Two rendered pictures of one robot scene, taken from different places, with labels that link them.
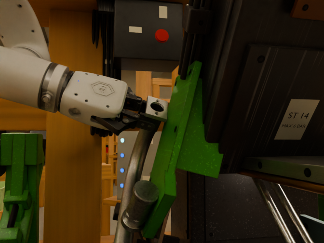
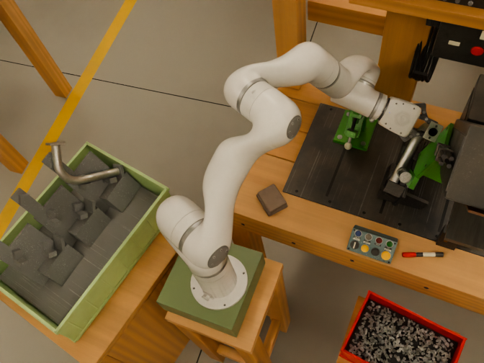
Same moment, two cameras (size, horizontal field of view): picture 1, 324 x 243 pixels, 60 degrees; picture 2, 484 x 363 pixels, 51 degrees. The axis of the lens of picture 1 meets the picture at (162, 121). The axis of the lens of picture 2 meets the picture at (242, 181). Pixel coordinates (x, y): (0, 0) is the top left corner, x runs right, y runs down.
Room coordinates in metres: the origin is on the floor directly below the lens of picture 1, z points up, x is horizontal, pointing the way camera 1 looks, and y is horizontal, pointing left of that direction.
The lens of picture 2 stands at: (-0.43, -0.14, 2.55)
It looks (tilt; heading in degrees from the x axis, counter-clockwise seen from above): 61 degrees down; 48
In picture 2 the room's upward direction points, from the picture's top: 15 degrees counter-clockwise
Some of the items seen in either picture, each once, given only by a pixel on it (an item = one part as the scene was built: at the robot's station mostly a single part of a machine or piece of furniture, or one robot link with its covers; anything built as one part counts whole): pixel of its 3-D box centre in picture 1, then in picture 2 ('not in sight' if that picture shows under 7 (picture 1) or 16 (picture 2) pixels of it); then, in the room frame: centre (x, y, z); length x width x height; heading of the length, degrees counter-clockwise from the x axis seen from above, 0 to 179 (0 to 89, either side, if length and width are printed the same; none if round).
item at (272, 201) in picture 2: not in sight; (271, 199); (0.17, 0.40, 0.91); 0.10 x 0.08 x 0.03; 62
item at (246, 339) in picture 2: not in sight; (225, 292); (-0.19, 0.37, 0.83); 0.32 x 0.32 x 0.04; 13
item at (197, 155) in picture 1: (190, 131); (441, 157); (0.46, -0.05, 1.17); 0.13 x 0.12 x 0.20; 102
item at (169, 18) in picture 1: (145, 37); (472, 29); (0.72, 0.04, 1.43); 0.17 x 0.12 x 0.15; 102
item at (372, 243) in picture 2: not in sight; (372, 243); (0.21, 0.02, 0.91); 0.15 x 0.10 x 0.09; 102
